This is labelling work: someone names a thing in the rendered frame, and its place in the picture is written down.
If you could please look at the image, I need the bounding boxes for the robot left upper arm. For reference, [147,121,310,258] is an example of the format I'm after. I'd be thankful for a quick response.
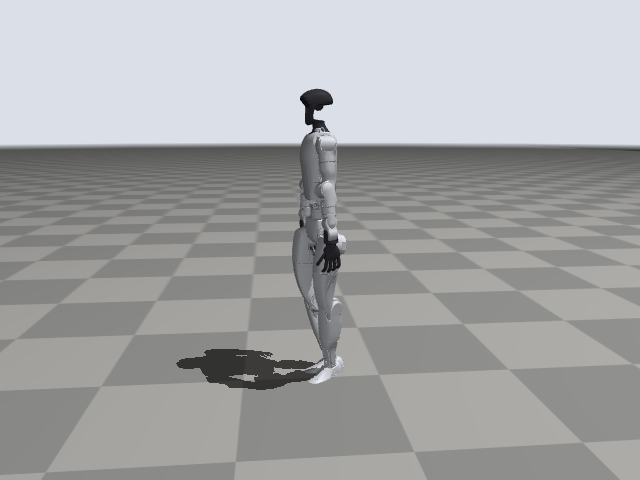
[314,135,337,198]

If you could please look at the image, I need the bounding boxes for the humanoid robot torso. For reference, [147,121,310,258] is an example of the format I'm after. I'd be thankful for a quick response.
[300,127,337,244]

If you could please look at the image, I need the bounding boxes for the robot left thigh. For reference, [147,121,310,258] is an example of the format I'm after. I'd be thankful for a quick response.
[313,233,347,318]

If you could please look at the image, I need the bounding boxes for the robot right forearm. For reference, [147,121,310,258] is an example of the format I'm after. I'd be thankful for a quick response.
[298,188,314,226]

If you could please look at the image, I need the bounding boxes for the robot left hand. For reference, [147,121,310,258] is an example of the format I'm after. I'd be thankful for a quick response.
[316,230,341,273]

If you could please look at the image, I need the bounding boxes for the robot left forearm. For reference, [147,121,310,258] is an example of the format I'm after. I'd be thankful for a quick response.
[320,183,338,241]

